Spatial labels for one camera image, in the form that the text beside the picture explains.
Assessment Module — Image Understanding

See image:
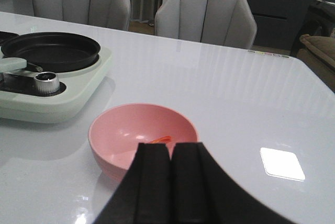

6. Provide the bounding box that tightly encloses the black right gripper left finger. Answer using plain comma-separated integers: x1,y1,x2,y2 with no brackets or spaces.
94,143,171,223

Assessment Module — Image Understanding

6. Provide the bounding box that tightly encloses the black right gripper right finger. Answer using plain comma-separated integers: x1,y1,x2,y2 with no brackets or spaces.
172,142,290,223

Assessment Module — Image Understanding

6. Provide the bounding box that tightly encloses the orange shrimp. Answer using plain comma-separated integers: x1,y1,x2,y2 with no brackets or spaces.
149,136,172,144

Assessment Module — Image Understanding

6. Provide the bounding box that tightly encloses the pink plastic bowl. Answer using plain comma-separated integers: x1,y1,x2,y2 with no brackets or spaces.
88,103,198,181

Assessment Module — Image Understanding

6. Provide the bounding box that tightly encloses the mint green breakfast maker base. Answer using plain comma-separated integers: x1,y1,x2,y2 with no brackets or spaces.
1,43,111,124

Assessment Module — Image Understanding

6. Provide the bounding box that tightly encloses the right silver control knob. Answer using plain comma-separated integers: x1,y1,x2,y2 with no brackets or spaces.
33,72,60,94

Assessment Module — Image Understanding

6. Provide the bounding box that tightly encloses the black round frying pan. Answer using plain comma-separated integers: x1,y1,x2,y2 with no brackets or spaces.
1,32,101,73

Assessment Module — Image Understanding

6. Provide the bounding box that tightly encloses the right grey upholstered chair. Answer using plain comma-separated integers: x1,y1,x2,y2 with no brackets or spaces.
154,0,257,49

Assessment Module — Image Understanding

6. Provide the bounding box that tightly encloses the dark grey kitchen counter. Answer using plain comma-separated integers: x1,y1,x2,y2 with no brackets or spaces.
214,0,335,49

